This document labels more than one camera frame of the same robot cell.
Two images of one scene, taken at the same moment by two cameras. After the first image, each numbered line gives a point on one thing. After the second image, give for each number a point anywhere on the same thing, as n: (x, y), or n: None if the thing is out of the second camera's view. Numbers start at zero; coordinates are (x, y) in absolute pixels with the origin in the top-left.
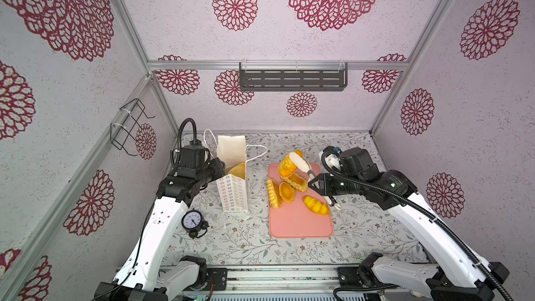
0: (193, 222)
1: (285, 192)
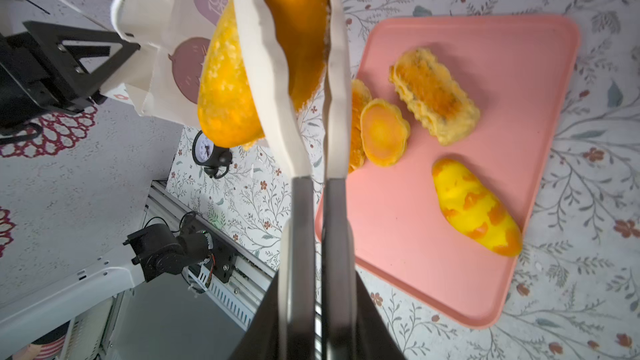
0: (216, 160)
1: (385, 131)
